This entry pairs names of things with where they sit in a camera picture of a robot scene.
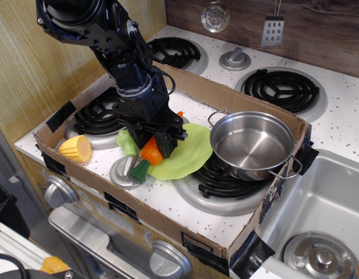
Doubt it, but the silver oven knob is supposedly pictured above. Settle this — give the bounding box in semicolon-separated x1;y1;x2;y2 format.
44;175;79;209
149;240;192;279

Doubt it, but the yellow toy corn cob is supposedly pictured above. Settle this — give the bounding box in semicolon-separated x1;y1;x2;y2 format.
58;135;92;162

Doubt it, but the light green plastic plate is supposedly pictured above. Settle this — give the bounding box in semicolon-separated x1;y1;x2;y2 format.
148;123;213;180

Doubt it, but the back left black burner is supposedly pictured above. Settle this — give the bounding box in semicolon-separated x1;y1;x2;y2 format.
148;37;209;75

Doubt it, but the hanging silver strainer ladle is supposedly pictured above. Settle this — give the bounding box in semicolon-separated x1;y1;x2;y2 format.
200;1;230;33

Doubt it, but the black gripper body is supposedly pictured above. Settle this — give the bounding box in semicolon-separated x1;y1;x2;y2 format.
115;73;187;141

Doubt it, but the black burner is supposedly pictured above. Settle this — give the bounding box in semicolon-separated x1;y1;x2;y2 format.
148;37;209;75
174;155;270;216
65;87;125;150
235;67;328;123

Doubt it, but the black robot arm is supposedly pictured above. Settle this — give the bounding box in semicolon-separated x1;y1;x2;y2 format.
35;1;187;158

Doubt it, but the orange object at bottom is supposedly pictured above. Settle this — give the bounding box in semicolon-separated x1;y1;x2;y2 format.
40;256;69;274

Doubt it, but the green toy broccoli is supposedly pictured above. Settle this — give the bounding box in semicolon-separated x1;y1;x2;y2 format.
115;130;140;156

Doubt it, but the silver stove top knob front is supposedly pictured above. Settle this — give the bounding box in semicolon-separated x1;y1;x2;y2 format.
110;155;150;189

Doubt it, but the silver oven knob left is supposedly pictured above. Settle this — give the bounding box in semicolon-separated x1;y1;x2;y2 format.
44;175;79;209

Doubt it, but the silver sink basin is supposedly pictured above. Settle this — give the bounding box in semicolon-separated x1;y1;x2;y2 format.
229;148;359;279

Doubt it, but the orange toy carrot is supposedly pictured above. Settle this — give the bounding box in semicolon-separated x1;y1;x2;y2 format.
128;110;185;184

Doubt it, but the black braided cable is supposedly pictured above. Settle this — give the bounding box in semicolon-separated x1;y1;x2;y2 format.
0;252;29;279

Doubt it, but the stainless steel pot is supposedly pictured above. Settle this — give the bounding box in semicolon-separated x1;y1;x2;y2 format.
208;110;303;181

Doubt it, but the back right black burner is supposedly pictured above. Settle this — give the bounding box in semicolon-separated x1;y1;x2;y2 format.
235;67;328;123

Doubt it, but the silver pot lid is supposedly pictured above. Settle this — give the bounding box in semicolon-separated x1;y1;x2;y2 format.
281;231;359;278

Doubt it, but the hanging silver slotted spatula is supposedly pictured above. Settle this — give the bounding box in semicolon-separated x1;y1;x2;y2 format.
261;1;285;47

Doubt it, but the front right black burner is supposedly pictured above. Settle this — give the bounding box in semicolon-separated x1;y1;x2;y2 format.
174;155;270;216

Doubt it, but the silver oven door handle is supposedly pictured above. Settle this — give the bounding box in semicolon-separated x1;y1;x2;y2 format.
49;206;154;278

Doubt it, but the silver oven knob right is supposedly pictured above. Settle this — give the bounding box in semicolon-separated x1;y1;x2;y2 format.
149;240;192;279

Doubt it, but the silver stove top knob back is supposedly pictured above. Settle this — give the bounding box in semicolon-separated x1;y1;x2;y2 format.
219;47;252;71

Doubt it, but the brown cardboard fence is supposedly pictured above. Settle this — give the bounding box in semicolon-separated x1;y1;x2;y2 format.
34;65;311;278

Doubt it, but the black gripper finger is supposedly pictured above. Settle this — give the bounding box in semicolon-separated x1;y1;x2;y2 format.
124;121;153;149
155;129;178;159

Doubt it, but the front left black burner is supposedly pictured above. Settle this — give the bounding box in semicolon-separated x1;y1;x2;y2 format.
65;87;125;150

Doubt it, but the silver stove knob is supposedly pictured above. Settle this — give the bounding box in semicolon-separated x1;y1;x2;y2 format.
110;155;150;189
219;47;252;71

